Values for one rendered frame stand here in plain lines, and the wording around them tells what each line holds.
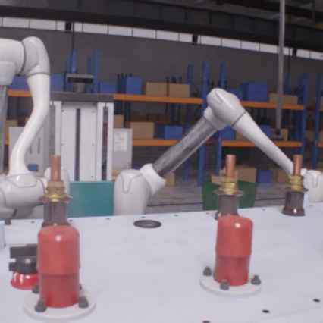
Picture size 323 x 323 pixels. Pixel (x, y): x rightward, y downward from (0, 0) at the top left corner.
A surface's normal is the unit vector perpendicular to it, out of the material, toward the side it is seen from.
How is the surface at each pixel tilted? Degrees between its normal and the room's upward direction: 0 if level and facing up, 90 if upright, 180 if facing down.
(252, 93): 90
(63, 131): 90
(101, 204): 90
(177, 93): 90
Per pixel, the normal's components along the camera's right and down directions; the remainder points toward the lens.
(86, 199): 0.31, 0.11
